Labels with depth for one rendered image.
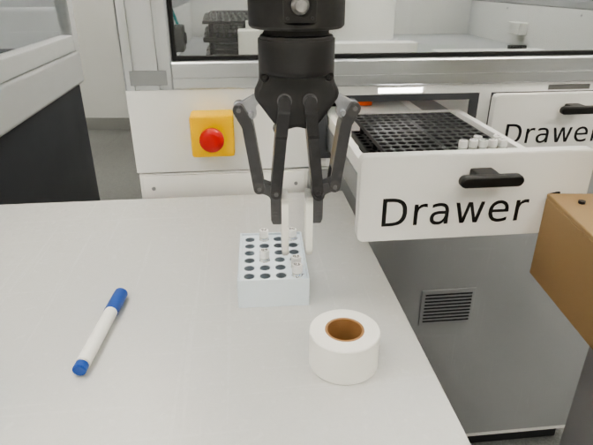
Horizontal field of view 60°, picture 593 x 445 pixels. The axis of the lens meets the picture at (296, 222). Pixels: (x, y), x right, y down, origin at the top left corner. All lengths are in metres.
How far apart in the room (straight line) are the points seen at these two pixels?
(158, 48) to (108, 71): 3.53
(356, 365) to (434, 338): 0.72
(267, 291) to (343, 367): 0.15
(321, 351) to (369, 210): 0.20
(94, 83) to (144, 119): 3.57
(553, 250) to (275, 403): 0.38
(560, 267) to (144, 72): 0.68
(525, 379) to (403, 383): 0.89
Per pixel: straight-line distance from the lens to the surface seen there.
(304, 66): 0.49
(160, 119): 0.92
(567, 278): 0.67
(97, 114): 4.54
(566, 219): 0.66
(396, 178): 0.62
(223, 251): 0.74
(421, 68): 0.95
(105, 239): 0.82
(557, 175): 0.70
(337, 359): 0.50
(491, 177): 0.62
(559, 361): 1.41
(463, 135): 0.82
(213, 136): 0.85
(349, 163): 0.74
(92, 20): 4.42
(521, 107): 1.02
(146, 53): 0.91
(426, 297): 1.14
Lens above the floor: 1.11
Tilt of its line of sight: 25 degrees down
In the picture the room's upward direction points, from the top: straight up
